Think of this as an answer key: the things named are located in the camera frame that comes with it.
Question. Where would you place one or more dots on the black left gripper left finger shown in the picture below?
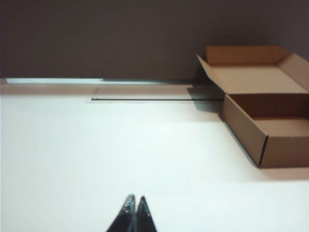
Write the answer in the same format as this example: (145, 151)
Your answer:
(124, 220)

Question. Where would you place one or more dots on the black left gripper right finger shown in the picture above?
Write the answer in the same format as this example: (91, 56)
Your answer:
(144, 220)

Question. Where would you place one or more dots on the open brown cardboard box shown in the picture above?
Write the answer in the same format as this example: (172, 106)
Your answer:
(246, 135)

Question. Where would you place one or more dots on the wide grey desk divider panel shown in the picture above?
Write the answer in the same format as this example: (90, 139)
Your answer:
(120, 38)

